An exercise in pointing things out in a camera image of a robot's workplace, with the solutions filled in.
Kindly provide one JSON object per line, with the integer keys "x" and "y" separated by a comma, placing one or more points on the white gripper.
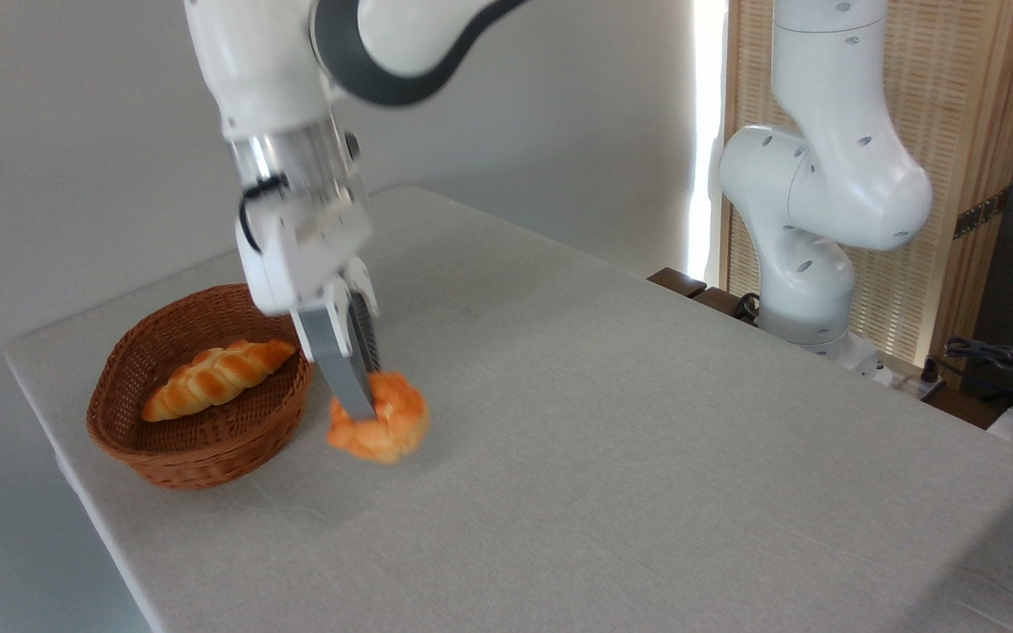
{"x": 304, "y": 246}

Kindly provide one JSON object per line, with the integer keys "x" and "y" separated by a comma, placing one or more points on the round knotted bread roll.
{"x": 397, "y": 422}

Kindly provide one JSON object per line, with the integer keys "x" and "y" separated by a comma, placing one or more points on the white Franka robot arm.
{"x": 832, "y": 176}

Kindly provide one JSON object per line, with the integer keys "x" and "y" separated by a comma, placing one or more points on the long braided bread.
{"x": 216, "y": 378}

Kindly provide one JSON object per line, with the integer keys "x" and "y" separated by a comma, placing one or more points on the brown woven wicker basket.
{"x": 190, "y": 448}

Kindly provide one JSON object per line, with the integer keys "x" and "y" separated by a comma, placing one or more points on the grey tablecloth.
{"x": 612, "y": 457}

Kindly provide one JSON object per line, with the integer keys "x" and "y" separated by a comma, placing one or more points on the dark wooden furniture edge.
{"x": 678, "y": 281}

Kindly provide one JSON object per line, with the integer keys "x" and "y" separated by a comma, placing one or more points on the white power strip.
{"x": 907, "y": 380}

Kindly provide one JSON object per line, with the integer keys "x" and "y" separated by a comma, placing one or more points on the black screen hinge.
{"x": 981, "y": 214}

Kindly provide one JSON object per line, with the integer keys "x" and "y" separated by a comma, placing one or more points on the wooden slatted folding screen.
{"x": 964, "y": 105}

